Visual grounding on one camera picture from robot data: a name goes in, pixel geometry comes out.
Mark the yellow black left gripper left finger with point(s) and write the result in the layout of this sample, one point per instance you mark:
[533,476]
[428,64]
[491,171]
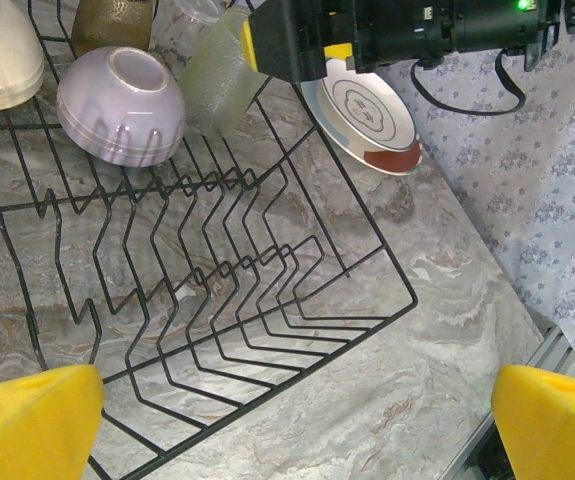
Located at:
[27,430]

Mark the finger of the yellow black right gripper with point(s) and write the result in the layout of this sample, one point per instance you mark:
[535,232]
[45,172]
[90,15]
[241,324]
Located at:
[287,40]
[339,52]

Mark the clear drinking glass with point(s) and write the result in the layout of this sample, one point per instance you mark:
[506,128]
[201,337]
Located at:
[217,85]

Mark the blue beige red plate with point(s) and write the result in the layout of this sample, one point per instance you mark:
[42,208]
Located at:
[392,160]

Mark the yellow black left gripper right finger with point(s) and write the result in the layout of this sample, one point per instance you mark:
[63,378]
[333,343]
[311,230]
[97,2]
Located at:
[557,430]

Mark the clear plastic cup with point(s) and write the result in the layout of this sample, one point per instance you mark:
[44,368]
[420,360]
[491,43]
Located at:
[192,12]

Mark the white plate green rim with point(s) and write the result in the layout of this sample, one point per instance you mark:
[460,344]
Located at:
[367,107]

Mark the lavender ceramic bowl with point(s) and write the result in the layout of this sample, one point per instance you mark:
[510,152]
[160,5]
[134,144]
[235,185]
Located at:
[117,110]

